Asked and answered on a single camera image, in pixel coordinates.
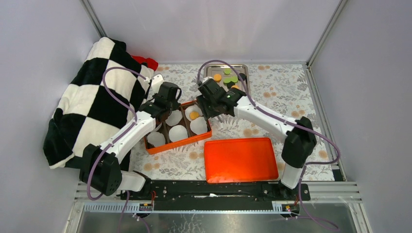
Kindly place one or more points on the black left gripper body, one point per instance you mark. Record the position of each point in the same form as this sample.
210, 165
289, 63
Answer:
174, 106

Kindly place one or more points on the orange cookie tin box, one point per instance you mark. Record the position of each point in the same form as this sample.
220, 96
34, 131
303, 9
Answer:
184, 122

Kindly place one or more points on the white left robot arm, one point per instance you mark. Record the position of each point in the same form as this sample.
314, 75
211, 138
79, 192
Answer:
101, 164

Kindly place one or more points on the white paper cup liner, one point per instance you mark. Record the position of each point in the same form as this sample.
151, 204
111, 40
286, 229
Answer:
199, 126
174, 118
177, 133
157, 127
192, 108
156, 139

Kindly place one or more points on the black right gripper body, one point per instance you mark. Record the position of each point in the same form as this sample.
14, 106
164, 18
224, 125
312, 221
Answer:
207, 107

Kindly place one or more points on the floral patterned tablecloth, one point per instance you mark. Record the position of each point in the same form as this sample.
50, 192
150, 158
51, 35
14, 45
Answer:
283, 88

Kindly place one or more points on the orange tin lid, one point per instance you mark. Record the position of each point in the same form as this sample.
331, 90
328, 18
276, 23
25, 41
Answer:
240, 160

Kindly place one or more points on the black cookie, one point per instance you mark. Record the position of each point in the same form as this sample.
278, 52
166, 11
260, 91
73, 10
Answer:
242, 76
230, 84

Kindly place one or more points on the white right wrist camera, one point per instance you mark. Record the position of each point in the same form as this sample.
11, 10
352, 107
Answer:
202, 86

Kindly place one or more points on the red cloth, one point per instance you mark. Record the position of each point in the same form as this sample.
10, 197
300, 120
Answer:
145, 64

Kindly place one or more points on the black white checkered blanket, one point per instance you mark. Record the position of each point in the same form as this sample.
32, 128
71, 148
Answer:
96, 104

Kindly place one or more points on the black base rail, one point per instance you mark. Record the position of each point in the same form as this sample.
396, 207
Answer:
169, 195

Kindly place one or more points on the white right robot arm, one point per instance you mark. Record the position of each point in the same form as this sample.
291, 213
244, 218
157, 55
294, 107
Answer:
296, 135

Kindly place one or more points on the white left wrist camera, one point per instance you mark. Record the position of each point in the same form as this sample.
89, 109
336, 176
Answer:
157, 81

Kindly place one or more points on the steel tongs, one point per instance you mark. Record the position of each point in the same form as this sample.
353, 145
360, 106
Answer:
219, 119

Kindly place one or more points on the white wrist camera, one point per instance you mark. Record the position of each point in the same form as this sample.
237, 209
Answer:
202, 86
157, 81

